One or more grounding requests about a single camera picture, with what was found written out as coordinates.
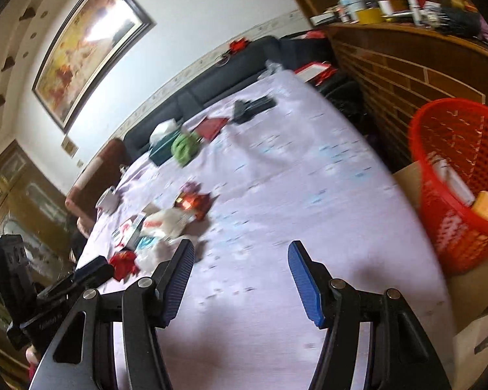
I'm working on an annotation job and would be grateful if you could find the teal wet wipes pack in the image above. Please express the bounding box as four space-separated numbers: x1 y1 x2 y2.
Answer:
135 236 160 253

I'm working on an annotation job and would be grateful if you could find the red white torn package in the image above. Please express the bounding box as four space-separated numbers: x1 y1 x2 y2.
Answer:
109 249 140 282

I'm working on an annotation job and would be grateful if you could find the white medicine paper bag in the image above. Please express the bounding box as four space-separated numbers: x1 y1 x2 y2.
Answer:
141 208 195 239

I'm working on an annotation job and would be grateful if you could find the red foil snack wrapper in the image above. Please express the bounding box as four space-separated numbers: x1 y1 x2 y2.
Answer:
173 192 213 222

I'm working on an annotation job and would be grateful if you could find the orange ointment box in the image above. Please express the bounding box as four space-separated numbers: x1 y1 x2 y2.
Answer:
471 191 488 221

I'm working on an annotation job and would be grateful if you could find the white blue medicine box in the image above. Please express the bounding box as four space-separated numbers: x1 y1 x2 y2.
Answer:
430 152 475 207

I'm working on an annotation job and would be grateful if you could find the pink crumpled wrapper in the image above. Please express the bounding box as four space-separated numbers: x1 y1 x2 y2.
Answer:
181 180 202 195

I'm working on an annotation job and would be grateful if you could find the white ceramic mug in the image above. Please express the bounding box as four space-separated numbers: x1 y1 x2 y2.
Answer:
95 187 120 214

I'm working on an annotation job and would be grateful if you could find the floral purple tablecloth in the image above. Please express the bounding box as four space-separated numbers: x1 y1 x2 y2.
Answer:
80 71 455 389

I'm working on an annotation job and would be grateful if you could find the brown striped chair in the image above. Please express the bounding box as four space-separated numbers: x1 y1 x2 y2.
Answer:
65 138 131 231

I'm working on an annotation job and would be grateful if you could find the dark green tissue box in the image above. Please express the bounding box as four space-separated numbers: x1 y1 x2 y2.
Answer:
149 118 182 166

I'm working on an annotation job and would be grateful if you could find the green crumpled towel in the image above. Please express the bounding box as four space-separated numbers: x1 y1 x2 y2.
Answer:
171 132 202 167

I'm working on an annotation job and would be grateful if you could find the red flat pouch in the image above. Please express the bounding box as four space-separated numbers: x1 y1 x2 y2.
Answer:
194 117 229 142

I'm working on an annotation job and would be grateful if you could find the red gift box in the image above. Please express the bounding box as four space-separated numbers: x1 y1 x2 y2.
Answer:
294 62 337 86

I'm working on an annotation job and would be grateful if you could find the red plastic mesh basket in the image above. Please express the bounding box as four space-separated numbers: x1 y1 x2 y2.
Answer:
409 99 488 277

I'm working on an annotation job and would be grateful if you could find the black leather sofa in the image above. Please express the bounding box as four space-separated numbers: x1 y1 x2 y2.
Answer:
123 35 336 161

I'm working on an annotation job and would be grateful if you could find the wooden brick-pattern cabinet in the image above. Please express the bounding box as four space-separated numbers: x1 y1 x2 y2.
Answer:
324 24 488 171

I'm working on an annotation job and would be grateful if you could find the red cloth on sofa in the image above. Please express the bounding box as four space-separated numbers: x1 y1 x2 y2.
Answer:
228 38 250 55

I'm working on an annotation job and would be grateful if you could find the framed horse painting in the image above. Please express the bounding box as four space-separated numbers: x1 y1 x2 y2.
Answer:
32 0 154 132

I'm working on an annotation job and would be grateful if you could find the white spray bottle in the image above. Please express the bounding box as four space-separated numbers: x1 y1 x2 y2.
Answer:
407 0 422 26

